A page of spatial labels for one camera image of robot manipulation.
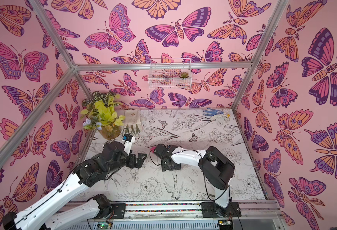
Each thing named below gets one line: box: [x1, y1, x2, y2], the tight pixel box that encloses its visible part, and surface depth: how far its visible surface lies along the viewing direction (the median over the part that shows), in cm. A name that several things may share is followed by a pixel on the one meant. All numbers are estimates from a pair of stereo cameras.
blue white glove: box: [202, 107, 224, 117], surface depth 119 cm
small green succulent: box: [179, 71, 190, 78], surface depth 94 cm
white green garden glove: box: [124, 109, 143, 135], surface depth 114 cm
